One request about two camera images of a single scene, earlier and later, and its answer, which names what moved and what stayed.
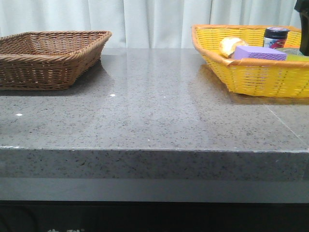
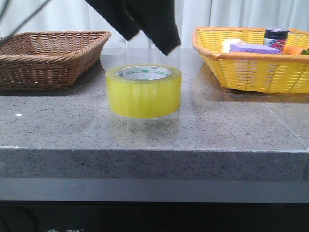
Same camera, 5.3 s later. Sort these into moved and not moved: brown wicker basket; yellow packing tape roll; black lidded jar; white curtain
Moved: yellow packing tape roll
Not moved: brown wicker basket; white curtain; black lidded jar
